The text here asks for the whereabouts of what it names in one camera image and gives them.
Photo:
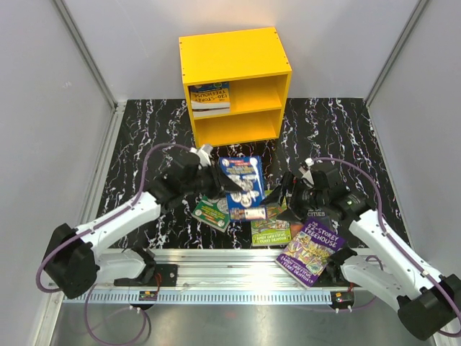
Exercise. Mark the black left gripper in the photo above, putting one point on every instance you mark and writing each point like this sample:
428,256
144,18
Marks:
220,181

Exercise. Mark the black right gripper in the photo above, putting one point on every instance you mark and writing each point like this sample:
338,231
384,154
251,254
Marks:
293,185

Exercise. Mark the dark blue treehouse book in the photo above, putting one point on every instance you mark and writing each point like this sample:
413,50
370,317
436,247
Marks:
246,172

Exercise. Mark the yellow 130-storey treehouse book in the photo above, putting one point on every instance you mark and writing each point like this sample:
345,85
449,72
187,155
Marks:
210,96

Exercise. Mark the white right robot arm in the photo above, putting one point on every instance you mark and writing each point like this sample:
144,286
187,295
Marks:
343,232

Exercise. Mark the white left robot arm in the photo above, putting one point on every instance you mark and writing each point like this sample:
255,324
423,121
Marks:
76,258

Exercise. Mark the lime 65-storey treehouse book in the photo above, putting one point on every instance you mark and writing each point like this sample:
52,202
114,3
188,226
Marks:
271,231

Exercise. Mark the green treehouse book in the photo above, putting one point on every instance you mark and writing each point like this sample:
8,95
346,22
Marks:
213,212

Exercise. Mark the dark Tale of Two Cities book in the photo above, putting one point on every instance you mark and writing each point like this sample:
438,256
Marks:
320,215

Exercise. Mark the purple 52-storey treehouse book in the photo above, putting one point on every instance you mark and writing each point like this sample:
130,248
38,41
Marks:
306,256

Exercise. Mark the yellow wooden shelf cabinet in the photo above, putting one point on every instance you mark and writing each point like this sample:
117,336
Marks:
257,68

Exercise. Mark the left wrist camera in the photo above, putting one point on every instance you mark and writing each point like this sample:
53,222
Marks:
204,154

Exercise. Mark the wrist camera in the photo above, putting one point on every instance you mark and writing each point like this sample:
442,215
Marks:
204,154
305,171

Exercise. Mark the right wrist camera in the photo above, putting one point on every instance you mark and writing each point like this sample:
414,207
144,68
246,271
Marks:
305,171

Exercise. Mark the white slotted cable duct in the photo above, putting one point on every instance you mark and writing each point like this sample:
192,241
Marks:
202,297

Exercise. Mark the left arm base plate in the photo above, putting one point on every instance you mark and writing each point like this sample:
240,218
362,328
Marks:
146,291

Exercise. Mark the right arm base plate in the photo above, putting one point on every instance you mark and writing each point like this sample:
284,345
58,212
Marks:
341,291

